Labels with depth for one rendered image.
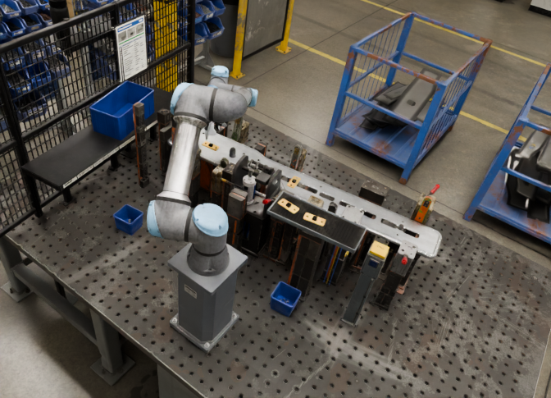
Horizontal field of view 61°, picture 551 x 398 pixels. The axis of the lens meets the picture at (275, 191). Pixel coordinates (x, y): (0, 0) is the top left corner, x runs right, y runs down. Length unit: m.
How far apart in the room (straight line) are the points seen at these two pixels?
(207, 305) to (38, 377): 1.29
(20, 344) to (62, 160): 1.12
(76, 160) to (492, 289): 2.05
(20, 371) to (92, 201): 0.94
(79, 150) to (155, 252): 0.58
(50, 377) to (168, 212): 1.46
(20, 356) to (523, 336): 2.47
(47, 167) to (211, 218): 0.94
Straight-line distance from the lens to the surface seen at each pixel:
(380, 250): 1.79
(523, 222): 3.94
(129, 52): 2.54
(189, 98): 1.62
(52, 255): 2.32
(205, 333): 1.90
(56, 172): 2.21
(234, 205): 2.00
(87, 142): 2.36
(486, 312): 2.44
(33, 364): 2.85
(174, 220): 1.54
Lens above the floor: 2.41
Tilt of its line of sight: 41 degrees down
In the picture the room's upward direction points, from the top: 10 degrees clockwise
